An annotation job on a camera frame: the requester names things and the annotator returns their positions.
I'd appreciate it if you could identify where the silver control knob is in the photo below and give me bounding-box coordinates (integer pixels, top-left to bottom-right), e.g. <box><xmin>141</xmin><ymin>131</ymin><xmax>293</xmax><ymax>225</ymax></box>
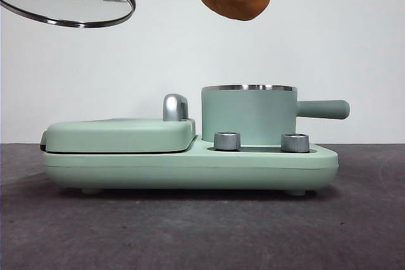
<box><xmin>213</xmin><ymin>131</ymin><xmax>240</xmax><ymax>152</ymax></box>
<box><xmin>280</xmin><ymin>132</ymin><xmax>309</xmax><ymax>153</ymax></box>

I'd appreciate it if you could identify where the mint green breakfast machine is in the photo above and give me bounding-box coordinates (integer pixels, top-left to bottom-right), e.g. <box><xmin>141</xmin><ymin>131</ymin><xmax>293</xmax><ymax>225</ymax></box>
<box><xmin>40</xmin><ymin>117</ymin><xmax>339</xmax><ymax>196</ymax></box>

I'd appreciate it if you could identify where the mint green handled pot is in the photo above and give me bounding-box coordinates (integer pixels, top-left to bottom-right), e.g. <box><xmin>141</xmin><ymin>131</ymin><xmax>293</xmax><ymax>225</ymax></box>
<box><xmin>201</xmin><ymin>84</ymin><xmax>351</xmax><ymax>144</ymax></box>

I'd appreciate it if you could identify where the chrome curved cover handle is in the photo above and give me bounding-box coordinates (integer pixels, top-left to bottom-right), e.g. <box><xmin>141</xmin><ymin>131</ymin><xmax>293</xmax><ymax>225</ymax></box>
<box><xmin>162</xmin><ymin>93</ymin><xmax>190</xmax><ymax>123</ymax></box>

